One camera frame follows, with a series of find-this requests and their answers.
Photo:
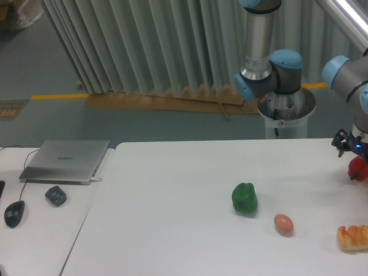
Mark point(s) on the black computer mouse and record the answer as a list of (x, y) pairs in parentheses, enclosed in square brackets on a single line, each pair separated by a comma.
[(14, 213)]

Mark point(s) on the silver laptop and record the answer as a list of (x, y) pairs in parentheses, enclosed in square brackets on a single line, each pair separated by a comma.
[(65, 162)]

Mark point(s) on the glazed bread pastry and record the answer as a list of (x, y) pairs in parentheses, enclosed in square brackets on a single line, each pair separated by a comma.
[(352, 238)]

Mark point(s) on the black keyboard edge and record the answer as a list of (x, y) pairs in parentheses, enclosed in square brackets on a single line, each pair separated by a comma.
[(2, 186)]

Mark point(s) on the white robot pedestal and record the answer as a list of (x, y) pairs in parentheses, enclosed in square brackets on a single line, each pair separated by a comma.
[(286, 115)]

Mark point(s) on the brown egg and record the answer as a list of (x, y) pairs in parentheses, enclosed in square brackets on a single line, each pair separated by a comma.
[(283, 223)]

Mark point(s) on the brown cardboard sheet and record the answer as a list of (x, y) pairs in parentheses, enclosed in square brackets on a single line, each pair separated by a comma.
[(226, 101)]

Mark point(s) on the green bell pepper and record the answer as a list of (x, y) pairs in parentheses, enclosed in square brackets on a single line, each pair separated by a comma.
[(244, 199)]

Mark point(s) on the clear plastic bag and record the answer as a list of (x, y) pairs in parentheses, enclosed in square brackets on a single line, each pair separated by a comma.
[(27, 12)]

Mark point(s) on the red bell pepper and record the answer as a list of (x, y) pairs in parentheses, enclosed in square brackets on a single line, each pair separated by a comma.
[(357, 169)]

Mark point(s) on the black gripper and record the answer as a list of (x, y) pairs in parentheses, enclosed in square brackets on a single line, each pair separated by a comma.
[(345, 142)]

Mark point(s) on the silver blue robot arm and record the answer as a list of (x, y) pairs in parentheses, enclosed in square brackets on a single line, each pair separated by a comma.
[(274, 78)]

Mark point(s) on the grey-green pleated curtain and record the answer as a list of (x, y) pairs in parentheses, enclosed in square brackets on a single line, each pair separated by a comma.
[(153, 47)]

